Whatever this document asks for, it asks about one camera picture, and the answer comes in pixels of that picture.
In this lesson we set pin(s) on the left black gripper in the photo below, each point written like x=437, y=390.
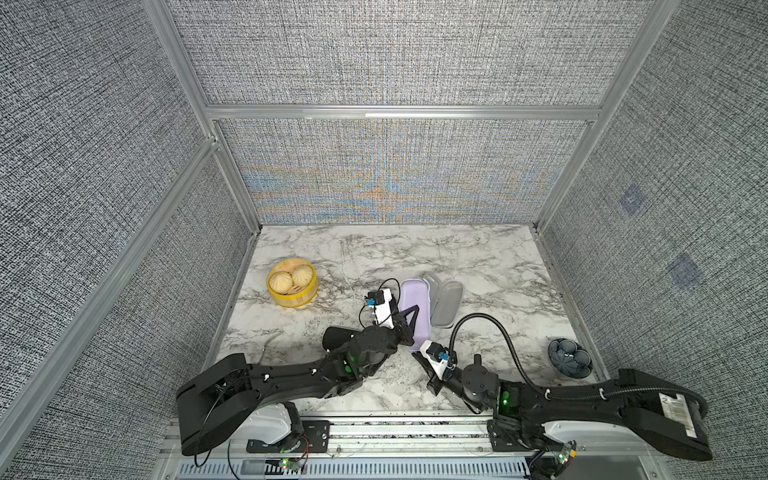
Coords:
x=401, y=330

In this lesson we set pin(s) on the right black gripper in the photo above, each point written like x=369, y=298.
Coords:
x=425, y=365

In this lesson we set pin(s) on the grey zippered case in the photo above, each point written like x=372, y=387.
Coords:
x=335, y=337

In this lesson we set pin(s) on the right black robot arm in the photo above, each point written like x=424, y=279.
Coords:
x=665, y=416

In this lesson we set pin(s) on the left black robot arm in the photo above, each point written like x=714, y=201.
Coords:
x=213, y=404

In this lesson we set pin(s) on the grey open case back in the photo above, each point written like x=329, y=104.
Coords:
x=445, y=300

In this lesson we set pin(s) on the right steamed bun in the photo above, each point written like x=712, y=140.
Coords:
x=302, y=275

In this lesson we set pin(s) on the steamed bun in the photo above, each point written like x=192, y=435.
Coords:
x=302, y=275
x=280, y=282

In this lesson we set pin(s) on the yellow bamboo steamer basket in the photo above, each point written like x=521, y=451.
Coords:
x=296, y=297

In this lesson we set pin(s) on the left steamed bun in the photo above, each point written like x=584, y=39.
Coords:
x=280, y=282

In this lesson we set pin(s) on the dark round flower dish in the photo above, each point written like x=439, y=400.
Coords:
x=569, y=358

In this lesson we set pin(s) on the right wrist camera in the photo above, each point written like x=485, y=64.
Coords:
x=439, y=358

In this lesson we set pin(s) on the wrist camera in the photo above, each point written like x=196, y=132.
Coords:
x=382, y=305
x=439, y=358

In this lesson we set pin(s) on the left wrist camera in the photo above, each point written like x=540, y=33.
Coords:
x=382, y=305

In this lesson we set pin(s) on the white vented cable tray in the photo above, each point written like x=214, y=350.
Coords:
x=360, y=468

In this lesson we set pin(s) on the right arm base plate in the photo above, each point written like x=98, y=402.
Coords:
x=505, y=439

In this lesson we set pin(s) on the aluminium front rail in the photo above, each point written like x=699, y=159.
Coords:
x=406, y=434

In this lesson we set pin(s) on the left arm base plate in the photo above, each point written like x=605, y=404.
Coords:
x=313, y=439

